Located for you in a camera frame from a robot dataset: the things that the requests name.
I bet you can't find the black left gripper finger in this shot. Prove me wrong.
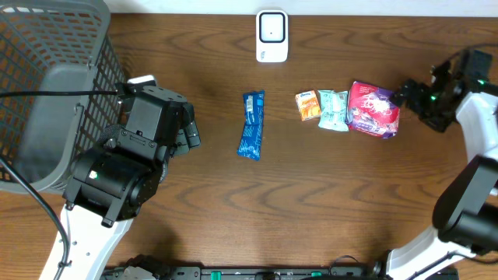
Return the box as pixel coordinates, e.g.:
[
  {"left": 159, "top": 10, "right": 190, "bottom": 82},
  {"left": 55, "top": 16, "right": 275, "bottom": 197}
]
[
  {"left": 173, "top": 121, "right": 201, "bottom": 156},
  {"left": 182, "top": 103, "right": 195, "bottom": 124}
]

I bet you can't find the grey plastic mesh basket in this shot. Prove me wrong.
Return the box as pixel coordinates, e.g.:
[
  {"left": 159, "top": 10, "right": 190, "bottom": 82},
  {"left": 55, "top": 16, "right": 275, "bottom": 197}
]
[{"left": 1, "top": 0, "right": 126, "bottom": 194}]

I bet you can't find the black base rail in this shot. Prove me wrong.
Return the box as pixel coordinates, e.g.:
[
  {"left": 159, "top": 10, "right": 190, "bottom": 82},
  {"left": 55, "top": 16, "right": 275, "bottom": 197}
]
[{"left": 100, "top": 255, "right": 390, "bottom": 280}]

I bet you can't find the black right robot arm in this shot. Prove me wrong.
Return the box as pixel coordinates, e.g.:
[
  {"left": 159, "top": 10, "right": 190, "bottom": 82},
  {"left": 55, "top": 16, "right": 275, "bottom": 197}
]
[{"left": 381, "top": 61, "right": 497, "bottom": 279}]

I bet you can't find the small orange snack box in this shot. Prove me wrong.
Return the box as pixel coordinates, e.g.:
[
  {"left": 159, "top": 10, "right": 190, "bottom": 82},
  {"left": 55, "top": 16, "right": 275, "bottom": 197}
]
[{"left": 295, "top": 90, "right": 321, "bottom": 121}]

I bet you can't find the blue Oreo cookie pack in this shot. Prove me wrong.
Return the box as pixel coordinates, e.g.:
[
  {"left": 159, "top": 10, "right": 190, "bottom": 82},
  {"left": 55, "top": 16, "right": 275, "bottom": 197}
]
[{"left": 237, "top": 90, "right": 265, "bottom": 161}]

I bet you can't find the red purple snack packet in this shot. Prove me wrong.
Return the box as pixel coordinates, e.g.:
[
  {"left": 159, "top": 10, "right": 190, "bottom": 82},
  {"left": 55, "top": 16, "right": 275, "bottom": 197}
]
[{"left": 347, "top": 81, "right": 400, "bottom": 138}]

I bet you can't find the teal green snack packet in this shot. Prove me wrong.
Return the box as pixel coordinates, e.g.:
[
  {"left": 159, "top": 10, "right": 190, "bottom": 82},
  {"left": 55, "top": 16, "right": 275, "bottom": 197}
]
[{"left": 318, "top": 89, "right": 349, "bottom": 132}]

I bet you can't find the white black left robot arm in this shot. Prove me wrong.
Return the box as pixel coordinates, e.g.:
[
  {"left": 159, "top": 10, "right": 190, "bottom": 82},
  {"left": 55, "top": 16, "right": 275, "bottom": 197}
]
[{"left": 40, "top": 84, "right": 200, "bottom": 279}]

